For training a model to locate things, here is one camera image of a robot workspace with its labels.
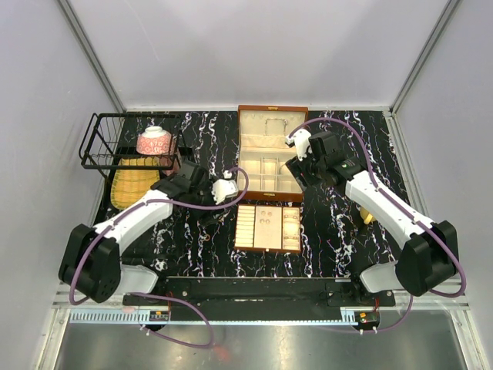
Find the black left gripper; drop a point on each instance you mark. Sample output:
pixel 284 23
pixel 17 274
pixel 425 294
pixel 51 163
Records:
pixel 209 218

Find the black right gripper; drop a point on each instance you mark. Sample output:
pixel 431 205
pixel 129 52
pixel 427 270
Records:
pixel 296 167

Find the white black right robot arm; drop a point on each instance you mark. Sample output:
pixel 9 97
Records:
pixel 429 250

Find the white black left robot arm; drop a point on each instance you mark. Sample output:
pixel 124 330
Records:
pixel 92 266

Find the brown leather jewelry box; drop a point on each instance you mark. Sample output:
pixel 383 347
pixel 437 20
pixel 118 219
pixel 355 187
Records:
pixel 263 152

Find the brown jewelry tray insert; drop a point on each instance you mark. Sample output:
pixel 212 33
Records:
pixel 270 229

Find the pink patterned ceramic bowl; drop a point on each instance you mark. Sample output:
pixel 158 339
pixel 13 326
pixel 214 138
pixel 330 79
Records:
pixel 153 141

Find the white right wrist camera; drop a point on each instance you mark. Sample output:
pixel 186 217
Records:
pixel 300 140

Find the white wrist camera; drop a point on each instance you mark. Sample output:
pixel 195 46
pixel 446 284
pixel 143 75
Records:
pixel 300 140
pixel 224 188

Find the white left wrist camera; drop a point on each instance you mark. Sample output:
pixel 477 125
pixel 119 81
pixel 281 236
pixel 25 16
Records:
pixel 224 188

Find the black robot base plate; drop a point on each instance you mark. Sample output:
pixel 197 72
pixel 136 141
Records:
pixel 272 299

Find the black wire dish rack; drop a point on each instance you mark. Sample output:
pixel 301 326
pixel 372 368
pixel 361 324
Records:
pixel 110 143

